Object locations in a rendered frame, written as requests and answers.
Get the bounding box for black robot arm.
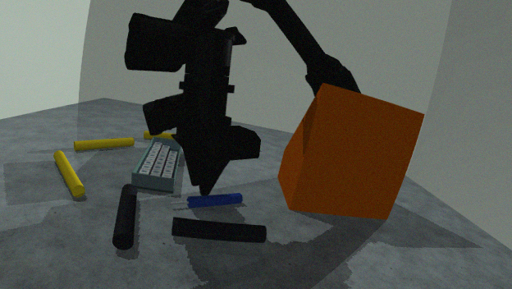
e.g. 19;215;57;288
124;0;362;135

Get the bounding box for black cylinder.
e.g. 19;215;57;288
112;184;137;250
171;217;267;243

